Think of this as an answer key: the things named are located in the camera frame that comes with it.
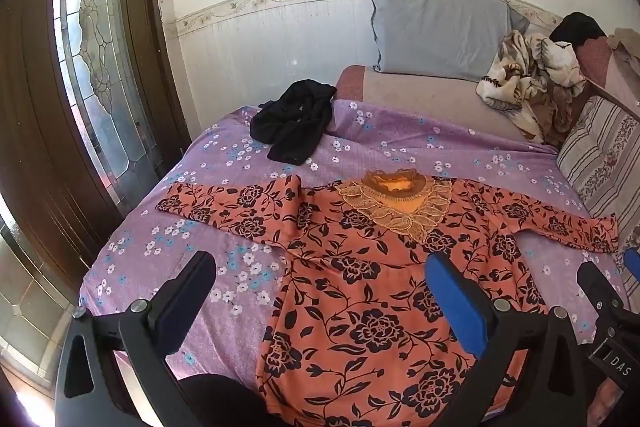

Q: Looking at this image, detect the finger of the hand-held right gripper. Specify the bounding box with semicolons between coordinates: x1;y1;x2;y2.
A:
623;247;640;284
576;261;627;314

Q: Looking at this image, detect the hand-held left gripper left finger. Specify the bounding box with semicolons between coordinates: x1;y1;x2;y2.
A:
54;251;218;427

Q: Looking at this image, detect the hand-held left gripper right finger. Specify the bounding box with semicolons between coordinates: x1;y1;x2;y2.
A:
424;251;601;427

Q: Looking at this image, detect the orange black floral garment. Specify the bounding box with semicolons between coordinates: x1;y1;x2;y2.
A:
155;167;621;427

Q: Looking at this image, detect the purple floral bedsheet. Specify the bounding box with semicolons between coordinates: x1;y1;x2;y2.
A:
79;99;626;388

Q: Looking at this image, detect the striped floral cushion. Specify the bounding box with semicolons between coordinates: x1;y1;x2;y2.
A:
556;95;640;229

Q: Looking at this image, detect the wooden stained glass door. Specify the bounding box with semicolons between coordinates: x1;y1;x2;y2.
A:
0;0;193;280
0;192;96;408

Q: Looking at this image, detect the pink cushion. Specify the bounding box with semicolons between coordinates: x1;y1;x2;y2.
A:
572;36;640;108

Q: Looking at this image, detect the pink beige mattress cover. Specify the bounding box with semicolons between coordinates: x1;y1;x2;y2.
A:
332;65;560;144

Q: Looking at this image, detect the beige patterned blanket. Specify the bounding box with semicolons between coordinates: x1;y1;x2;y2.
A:
475;29;587;144

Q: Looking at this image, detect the beige cloth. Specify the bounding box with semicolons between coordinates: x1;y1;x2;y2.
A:
606;28;640;68

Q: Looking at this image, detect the black cloth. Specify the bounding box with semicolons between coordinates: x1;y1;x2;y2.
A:
549;12;607;46

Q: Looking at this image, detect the grey pillow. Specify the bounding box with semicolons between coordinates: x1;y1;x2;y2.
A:
364;0;530;82

